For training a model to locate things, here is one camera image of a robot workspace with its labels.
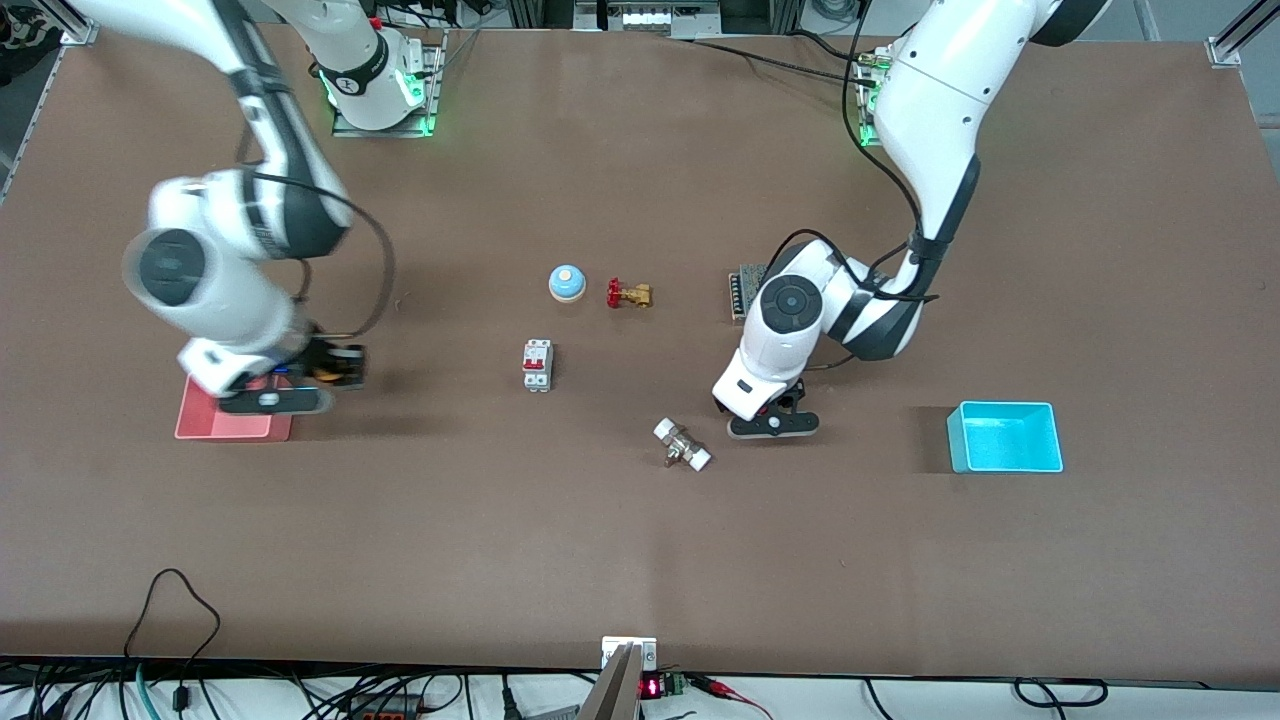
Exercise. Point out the blue round bell button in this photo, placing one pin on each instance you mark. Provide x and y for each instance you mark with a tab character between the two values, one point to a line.
567	285

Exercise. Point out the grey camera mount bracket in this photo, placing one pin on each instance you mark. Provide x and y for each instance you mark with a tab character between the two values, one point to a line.
620	690

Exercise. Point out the yellow push button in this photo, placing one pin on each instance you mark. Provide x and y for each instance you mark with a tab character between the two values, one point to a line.
328	375

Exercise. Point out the aluminium frame profile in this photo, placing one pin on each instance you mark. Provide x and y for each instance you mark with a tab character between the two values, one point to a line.
1230	45
80	30

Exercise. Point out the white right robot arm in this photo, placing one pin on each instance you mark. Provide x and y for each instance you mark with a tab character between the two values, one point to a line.
200	270

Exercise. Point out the metal mesh power supply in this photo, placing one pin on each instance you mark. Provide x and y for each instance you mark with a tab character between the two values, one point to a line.
745	290

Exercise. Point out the black power strip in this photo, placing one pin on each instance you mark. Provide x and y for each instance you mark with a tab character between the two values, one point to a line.
385	710

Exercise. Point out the red LED display module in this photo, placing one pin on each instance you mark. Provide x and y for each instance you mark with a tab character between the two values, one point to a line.
650	687

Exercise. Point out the grey rack equipment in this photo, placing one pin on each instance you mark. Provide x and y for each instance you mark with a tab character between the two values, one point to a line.
650	18

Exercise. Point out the cyan plastic box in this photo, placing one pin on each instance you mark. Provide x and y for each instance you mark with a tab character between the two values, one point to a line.
1005	440

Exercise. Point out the pink plastic box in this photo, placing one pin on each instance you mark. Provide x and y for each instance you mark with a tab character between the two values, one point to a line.
225	425

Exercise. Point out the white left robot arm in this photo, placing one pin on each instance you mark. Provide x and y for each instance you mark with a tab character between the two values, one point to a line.
940	90

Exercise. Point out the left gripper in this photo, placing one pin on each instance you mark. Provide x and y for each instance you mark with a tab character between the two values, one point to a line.
785	401

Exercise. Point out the metal fitting white caps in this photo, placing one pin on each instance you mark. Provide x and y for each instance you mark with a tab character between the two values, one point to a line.
682	445

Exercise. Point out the white circuit breaker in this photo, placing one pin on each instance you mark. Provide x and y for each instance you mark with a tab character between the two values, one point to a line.
537	365

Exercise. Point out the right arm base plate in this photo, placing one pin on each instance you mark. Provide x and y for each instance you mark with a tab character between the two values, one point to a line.
385	132

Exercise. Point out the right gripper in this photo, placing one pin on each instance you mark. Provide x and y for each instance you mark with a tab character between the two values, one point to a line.
322	356

